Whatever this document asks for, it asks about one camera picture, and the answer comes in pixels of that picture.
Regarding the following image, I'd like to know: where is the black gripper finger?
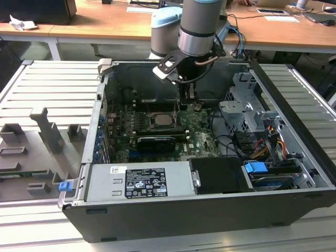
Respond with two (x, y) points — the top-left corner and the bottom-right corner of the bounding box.
(188, 83), (197, 104)
(179, 83), (188, 104)

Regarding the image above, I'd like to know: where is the silver green CPU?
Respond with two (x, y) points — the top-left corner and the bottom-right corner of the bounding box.
(154, 115), (172, 127)

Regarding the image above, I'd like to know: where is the CPU socket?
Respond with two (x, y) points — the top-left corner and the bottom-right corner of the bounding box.
(143, 110), (182, 131)

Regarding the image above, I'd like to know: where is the green motherboard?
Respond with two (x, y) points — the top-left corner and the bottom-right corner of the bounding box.
(104, 101), (222, 164)

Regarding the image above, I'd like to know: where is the metal drive cage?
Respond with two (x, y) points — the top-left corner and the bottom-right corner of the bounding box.
(218, 72), (283, 138)

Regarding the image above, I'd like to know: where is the black graphics card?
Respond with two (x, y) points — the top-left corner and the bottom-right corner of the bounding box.
(135, 134), (177, 154)

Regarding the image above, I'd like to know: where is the white paper sheet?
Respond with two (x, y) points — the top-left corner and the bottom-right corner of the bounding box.
(126, 6), (159, 14)
(263, 15), (300, 23)

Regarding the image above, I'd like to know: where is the black plastic shroud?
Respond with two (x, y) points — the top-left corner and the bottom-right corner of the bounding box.
(188, 155), (254, 195)

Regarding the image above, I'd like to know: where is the white framed tablet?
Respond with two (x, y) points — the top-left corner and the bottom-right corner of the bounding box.
(256, 7), (287, 15)

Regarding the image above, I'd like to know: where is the hard disk in blue carrier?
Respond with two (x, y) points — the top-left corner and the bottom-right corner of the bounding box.
(242, 161), (309, 192)

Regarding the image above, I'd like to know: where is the black label sticker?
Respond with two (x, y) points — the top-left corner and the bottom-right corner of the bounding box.
(124, 167), (167, 198)

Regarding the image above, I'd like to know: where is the long wooden desk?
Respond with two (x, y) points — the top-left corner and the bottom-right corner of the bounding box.
(0, 0), (336, 62)

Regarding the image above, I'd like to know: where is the white barcode sticker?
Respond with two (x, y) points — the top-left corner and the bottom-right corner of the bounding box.
(109, 165), (127, 175)

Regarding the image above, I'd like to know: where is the silver power supply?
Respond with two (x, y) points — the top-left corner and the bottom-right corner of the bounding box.
(85, 161), (198, 203)

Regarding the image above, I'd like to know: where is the black grey PC case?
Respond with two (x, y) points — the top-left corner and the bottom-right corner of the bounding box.
(61, 59), (336, 244)

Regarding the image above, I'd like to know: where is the dark grey laptop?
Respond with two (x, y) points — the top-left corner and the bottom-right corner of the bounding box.
(304, 12), (336, 25)

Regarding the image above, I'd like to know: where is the grey parts rack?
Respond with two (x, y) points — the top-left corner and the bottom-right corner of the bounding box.
(0, 106), (89, 203)

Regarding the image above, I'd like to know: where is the black box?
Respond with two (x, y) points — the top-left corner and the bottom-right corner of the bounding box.
(0, 0), (78, 26)

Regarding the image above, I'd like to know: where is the crumpled white paper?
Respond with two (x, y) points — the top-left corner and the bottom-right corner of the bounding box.
(9, 14), (38, 31)

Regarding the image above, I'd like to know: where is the green RAM stick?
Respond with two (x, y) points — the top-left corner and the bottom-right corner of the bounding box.
(0, 170), (49, 177)

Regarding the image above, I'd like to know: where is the black camera bracket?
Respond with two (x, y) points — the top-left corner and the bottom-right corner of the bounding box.
(158, 49), (186, 76)

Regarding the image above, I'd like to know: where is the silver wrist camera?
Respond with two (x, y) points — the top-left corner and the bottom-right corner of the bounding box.
(153, 65), (173, 80)

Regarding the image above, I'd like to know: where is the black cable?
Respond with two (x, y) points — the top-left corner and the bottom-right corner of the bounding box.
(214, 134), (249, 160)
(209, 109), (224, 138)

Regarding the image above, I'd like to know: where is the blue cable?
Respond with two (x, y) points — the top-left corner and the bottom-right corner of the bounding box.
(228, 15), (247, 58)

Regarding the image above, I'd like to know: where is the yellow wire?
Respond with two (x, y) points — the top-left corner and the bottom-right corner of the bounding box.
(251, 146), (270, 160)

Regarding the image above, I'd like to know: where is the orange wire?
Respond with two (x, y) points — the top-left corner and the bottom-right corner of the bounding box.
(272, 139), (287, 159)

